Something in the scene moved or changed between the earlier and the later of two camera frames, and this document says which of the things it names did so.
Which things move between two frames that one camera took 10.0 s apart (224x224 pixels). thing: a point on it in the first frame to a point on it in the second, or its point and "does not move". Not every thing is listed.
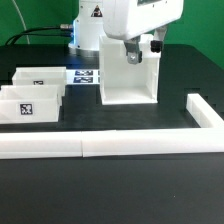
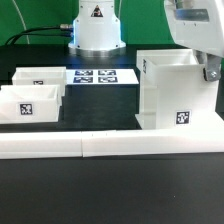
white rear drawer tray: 41,76 does not move
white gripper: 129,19 to 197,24
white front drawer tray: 29,104 does not move
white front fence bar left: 41,144 does not move
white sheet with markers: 82,76 does not move
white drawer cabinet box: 125,83 to 174,94
